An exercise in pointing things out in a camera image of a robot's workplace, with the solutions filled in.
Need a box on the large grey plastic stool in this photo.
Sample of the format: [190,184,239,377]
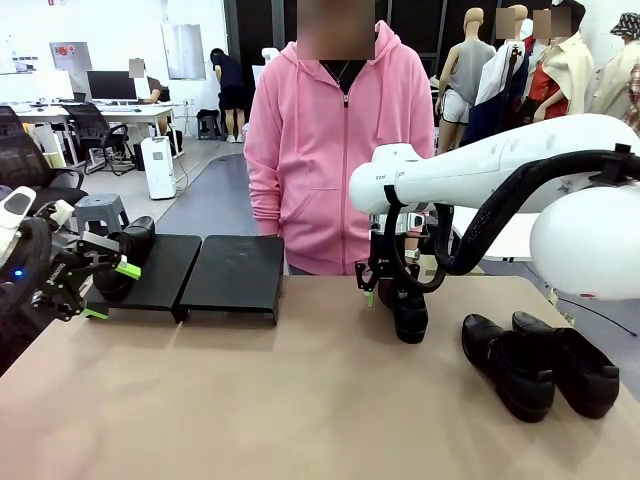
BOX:
[71,193,134,264]

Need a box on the grey panel with red buttons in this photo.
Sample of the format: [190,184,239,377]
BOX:
[48,41,94,72]

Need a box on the black shoe stand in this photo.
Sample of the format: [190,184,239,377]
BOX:
[77,232,203,324]
[178,233,286,327]

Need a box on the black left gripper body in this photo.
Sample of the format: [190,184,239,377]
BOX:
[0,243,91,322]

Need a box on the black padded office chair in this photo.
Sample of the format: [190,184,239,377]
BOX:
[0,104,89,204]

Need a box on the mannequin in grey tank top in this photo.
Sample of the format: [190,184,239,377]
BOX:
[433,6,498,154]

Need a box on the black mesh office chair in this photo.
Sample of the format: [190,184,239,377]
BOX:
[64,102,136,176]

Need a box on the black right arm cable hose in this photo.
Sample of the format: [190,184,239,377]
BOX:
[383,143,640,296]

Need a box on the white office desk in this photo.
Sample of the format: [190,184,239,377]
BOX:
[0,102,177,169]

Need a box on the white pedestal cabinet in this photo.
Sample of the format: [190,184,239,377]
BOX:
[27,122,66,169]

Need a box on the black computer monitor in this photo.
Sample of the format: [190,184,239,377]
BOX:
[86,69,138,101]

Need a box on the mannequin in cream jacket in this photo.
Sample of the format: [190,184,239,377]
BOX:
[519,0,596,121]

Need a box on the mannequin with bucket hat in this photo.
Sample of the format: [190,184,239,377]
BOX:
[588,12,640,141]

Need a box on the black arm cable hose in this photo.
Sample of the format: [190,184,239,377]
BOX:
[17,215,57,301]
[383,143,640,296]

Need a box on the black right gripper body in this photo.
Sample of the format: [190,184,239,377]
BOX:
[368,232,402,282]

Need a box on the seated person at desk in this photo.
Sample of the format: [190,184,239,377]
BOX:
[127,57,172,136]

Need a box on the black fabric cover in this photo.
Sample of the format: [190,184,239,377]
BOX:
[0,299,56,374]

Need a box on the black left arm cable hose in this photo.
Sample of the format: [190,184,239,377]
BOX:
[17,215,57,301]

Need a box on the mannequin in white navy garment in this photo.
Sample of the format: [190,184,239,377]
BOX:
[467,3,534,146]

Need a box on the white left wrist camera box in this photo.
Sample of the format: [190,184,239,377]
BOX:
[46,198,77,227]

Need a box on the black pointed strap shoe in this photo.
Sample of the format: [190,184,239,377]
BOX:
[460,313,556,424]
[511,310,621,420]

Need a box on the person in pink hoodie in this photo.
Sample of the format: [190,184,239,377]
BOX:
[243,0,435,277]

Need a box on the thin black wire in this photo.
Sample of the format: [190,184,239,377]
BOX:
[555,294,640,337]

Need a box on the black round-toe loafer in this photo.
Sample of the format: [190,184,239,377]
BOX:
[92,215,157,302]
[378,277,430,345]

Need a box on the silver cross necklace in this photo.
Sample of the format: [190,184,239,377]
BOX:
[319,58,351,86]

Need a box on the person's right forearm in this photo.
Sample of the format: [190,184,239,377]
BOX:
[246,164,284,237]

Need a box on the white side table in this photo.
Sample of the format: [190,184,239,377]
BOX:
[449,209,536,262]

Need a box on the white air purifier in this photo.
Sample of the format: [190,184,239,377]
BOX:
[140,135,177,200]

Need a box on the standing background person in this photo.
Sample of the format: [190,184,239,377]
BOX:
[209,47,247,145]

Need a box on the silver foil board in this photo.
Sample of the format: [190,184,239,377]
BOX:
[160,22,207,81]

